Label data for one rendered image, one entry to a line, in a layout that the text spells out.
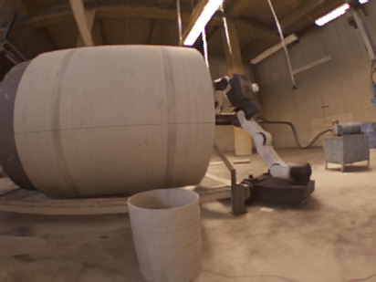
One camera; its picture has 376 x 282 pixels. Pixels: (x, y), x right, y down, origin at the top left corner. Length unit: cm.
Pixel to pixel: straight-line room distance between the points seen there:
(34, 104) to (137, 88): 83
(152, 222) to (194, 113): 93
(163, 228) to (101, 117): 90
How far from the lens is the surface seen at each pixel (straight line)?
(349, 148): 302
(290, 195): 156
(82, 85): 139
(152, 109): 128
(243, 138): 699
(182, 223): 65
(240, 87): 194
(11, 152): 178
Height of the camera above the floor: 58
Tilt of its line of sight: 1 degrees up
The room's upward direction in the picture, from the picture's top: 4 degrees counter-clockwise
